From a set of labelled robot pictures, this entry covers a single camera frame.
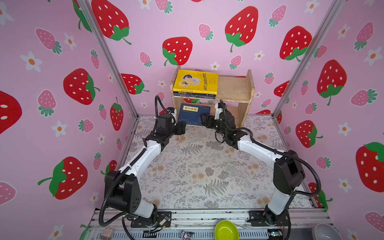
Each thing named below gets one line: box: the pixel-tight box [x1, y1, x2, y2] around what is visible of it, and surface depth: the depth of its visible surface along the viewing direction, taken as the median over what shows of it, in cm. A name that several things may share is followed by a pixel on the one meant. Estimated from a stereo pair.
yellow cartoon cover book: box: [173, 69, 219, 95], surface depth 72 cm
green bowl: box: [214, 220, 240, 240], surface depth 71 cm
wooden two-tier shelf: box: [178, 125, 183, 143], surface depth 78 cm
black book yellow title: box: [173, 91, 217, 100], surface depth 71 cm
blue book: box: [177, 103, 211, 126], surface depth 90 cm
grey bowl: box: [311, 223, 343, 240], surface depth 68 cm
